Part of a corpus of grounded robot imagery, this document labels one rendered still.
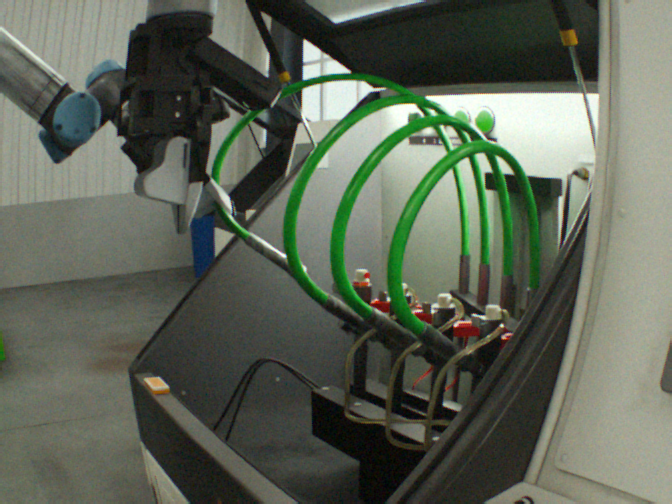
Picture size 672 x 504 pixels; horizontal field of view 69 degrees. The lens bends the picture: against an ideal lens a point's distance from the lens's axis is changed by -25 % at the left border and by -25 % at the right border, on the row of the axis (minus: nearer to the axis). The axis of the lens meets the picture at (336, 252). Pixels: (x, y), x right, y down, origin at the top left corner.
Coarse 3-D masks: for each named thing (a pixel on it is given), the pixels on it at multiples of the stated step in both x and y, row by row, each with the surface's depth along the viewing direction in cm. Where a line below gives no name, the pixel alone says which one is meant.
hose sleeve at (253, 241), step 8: (248, 240) 88; (256, 240) 88; (256, 248) 88; (264, 248) 88; (272, 248) 89; (264, 256) 89; (272, 256) 89; (280, 256) 89; (280, 264) 89; (288, 272) 90
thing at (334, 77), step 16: (304, 80) 86; (320, 80) 87; (336, 80) 87; (352, 80) 88; (368, 80) 88; (384, 80) 89; (256, 112) 86; (432, 112) 91; (240, 128) 85; (224, 144) 85; (448, 144) 92; (464, 192) 94; (464, 208) 94; (464, 224) 94; (464, 240) 95; (464, 256) 95
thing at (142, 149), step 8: (128, 136) 86; (128, 144) 86; (136, 144) 86; (144, 144) 87; (152, 144) 86; (128, 152) 87; (136, 152) 86; (144, 152) 86; (152, 152) 86; (136, 160) 88; (144, 160) 86; (152, 160) 84; (144, 168) 84
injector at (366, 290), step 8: (360, 288) 84; (368, 288) 84; (360, 296) 84; (368, 296) 84; (368, 304) 84; (344, 328) 84; (352, 328) 84; (352, 336) 85; (360, 336) 85; (360, 352) 85; (360, 360) 85; (360, 368) 86; (360, 376) 86; (360, 384) 86; (360, 392) 86
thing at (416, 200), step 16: (464, 144) 60; (480, 144) 60; (496, 144) 62; (448, 160) 58; (512, 160) 64; (432, 176) 57; (416, 192) 56; (528, 192) 66; (416, 208) 56; (528, 208) 67; (400, 224) 56; (528, 224) 68; (400, 240) 56; (400, 256) 56; (400, 272) 56; (400, 288) 56; (528, 288) 70; (400, 304) 56; (528, 304) 69; (400, 320) 57; (416, 320) 58; (416, 336) 59; (432, 336) 59; (448, 352) 61; (464, 368) 63
